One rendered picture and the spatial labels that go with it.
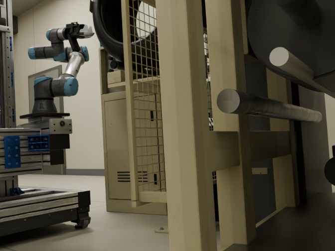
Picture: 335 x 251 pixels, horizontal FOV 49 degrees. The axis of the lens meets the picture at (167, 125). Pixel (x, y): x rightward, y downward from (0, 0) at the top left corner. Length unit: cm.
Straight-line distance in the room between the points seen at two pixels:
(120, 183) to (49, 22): 583
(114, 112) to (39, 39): 582
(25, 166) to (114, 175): 78
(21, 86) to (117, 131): 641
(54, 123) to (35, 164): 27
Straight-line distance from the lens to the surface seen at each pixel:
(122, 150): 272
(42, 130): 230
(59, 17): 788
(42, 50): 237
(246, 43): 185
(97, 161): 657
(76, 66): 253
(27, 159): 227
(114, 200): 282
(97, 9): 198
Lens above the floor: 49
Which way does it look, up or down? 3 degrees up
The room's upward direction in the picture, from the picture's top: 3 degrees counter-clockwise
